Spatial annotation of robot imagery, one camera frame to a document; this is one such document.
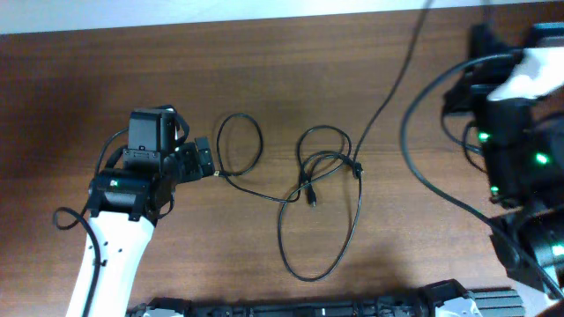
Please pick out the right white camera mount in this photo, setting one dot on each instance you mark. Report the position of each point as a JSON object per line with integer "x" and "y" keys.
{"x": 537, "y": 75}

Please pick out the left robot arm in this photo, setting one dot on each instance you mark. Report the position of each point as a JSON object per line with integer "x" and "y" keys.
{"x": 125, "y": 197}

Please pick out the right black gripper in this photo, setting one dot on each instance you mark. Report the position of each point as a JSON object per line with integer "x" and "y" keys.
{"x": 488, "y": 77}

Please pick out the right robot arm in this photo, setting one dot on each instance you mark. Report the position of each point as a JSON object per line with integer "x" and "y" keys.
{"x": 523, "y": 156}

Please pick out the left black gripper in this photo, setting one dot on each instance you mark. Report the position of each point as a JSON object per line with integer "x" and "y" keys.
{"x": 189, "y": 153}

